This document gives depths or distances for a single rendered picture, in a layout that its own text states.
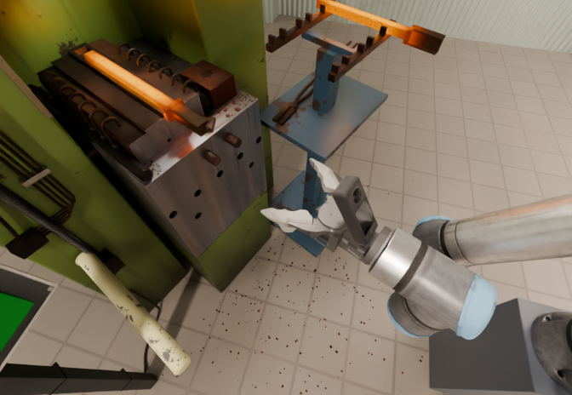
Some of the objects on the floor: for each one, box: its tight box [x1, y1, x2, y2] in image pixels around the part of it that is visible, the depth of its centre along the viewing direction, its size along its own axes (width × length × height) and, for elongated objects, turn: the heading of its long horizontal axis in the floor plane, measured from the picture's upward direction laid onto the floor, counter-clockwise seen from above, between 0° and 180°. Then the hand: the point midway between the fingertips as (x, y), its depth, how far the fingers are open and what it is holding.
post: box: [0, 363, 158, 395], centre depth 73 cm, size 4×4×108 cm
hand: (286, 180), depth 53 cm, fingers open, 14 cm apart
